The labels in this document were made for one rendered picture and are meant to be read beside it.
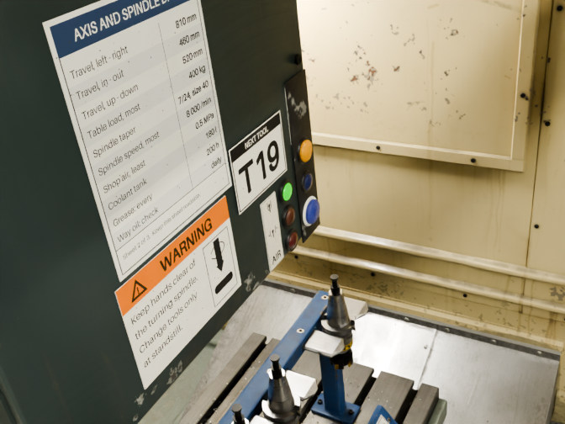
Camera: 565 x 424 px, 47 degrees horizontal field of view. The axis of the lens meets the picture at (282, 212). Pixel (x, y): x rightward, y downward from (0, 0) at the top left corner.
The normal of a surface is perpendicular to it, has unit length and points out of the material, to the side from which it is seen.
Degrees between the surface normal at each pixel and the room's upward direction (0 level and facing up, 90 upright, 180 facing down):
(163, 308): 90
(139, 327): 90
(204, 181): 90
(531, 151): 90
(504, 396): 24
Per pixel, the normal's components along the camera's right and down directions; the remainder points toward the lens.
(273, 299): -0.29, -0.58
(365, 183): -0.48, 0.50
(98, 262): 0.87, 0.17
